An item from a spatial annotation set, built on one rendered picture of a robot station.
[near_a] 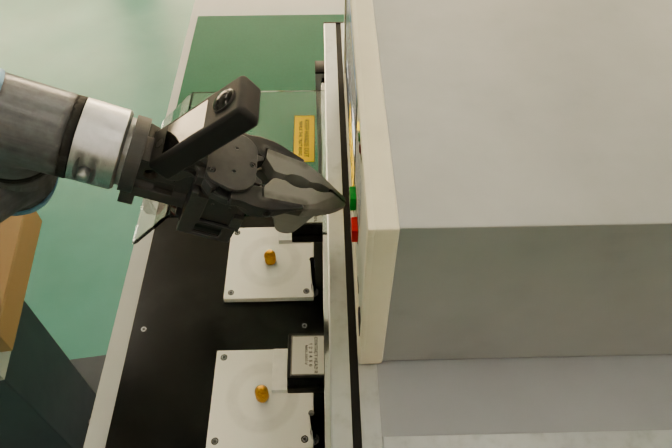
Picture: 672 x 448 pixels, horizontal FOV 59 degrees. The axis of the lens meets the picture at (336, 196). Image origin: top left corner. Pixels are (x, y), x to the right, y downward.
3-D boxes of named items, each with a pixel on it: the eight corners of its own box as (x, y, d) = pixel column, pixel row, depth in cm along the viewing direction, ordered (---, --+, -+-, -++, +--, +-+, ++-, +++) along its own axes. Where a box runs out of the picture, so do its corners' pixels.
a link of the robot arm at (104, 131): (94, 80, 52) (69, 144, 47) (146, 96, 54) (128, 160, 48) (83, 136, 57) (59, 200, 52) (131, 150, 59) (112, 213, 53)
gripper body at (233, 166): (240, 189, 64) (126, 158, 60) (268, 136, 58) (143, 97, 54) (234, 247, 59) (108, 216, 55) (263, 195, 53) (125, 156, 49)
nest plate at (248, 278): (224, 302, 99) (223, 298, 98) (232, 231, 108) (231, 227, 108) (313, 300, 99) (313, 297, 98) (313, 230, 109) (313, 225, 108)
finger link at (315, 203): (325, 229, 63) (242, 207, 60) (349, 196, 59) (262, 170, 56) (325, 253, 61) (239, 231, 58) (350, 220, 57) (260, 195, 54)
